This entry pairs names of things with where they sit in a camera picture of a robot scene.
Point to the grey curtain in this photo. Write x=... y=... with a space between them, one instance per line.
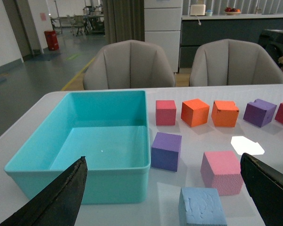
x=123 y=20

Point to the red foam cube left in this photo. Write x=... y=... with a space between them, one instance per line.
x=165 y=112

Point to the purple foam cube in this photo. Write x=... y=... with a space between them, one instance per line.
x=259 y=112
x=165 y=151

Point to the white drawer cabinet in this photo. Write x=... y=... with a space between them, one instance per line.
x=162 y=26

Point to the beige chair left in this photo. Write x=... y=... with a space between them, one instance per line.
x=129 y=64

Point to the beige chair right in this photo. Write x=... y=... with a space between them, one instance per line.
x=233 y=62

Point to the fruit bowl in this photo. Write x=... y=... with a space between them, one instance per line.
x=232 y=11

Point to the pink foam cube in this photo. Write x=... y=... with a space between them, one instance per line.
x=221 y=170

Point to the orange foam cube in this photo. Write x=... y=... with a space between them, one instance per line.
x=224 y=113
x=194 y=112

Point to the dark grey appliance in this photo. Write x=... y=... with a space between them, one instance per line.
x=272 y=42

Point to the light blue foam cube near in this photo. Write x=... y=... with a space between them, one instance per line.
x=200 y=207

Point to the orange foam cube left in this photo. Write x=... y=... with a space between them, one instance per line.
x=194 y=112

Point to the teal plastic bin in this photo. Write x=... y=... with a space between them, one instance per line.
x=110 y=129

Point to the red fire extinguisher box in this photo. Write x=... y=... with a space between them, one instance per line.
x=51 y=39

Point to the purple foam cube left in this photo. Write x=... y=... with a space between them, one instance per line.
x=165 y=151

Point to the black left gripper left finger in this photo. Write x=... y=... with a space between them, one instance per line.
x=58 y=203

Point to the beige chair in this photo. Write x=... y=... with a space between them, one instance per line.
x=129 y=64
x=233 y=62

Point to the dark grey counter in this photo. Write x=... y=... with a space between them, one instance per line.
x=204 y=29

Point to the orange foam cube right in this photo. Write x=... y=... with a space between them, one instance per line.
x=224 y=113

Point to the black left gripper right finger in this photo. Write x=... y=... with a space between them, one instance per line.
x=265 y=186

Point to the white toaster appliance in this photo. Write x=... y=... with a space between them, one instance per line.
x=197 y=9

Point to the purple foam cube right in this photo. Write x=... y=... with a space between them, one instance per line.
x=259 y=112

